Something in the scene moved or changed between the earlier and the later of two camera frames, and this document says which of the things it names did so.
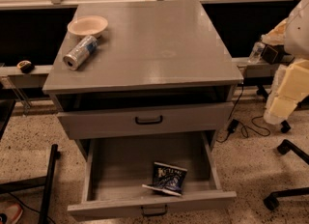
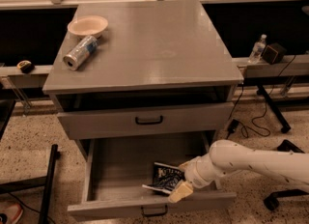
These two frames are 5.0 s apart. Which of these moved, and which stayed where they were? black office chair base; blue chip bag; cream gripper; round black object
Moved: cream gripper
Stayed: black office chair base; blue chip bag; round black object
